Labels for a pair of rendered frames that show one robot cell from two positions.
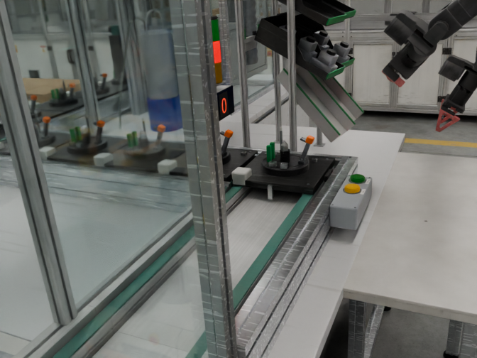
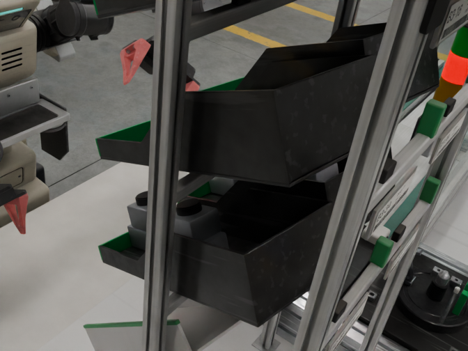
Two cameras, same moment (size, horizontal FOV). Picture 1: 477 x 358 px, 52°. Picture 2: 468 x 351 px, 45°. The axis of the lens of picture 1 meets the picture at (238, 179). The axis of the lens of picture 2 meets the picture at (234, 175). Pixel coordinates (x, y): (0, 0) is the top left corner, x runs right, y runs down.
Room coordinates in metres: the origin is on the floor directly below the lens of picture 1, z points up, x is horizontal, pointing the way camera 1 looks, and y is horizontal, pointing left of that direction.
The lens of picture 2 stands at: (2.22, -0.23, 1.71)
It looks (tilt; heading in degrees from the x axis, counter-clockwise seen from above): 35 degrees down; 186
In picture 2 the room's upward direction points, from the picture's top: 9 degrees clockwise
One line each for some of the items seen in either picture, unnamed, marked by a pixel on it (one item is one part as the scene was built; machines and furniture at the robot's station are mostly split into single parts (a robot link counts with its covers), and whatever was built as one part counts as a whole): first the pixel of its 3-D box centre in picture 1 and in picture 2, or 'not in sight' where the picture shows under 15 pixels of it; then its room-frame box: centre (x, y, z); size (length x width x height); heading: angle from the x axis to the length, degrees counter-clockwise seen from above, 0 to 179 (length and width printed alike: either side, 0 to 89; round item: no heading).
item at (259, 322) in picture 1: (308, 236); not in sight; (1.02, -0.16, 0.91); 0.89 x 0.06 x 0.11; 154
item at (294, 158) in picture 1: (284, 164); not in sight; (1.34, -0.14, 0.98); 0.14 x 0.14 x 0.02
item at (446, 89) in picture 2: (211, 72); (450, 91); (1.22, 0.05, 1.28); 0.05 x 0.05 x 0.05
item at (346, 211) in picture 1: (351, 200); not in sight; (1.17, -0.30, 0.93); 0.21 x 0.07 x 0.06; 154
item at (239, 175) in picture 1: (241, 176); (375, 237); (1.29, -0.01, 0.97); 0.05 x 0.05 x 0.04; 64
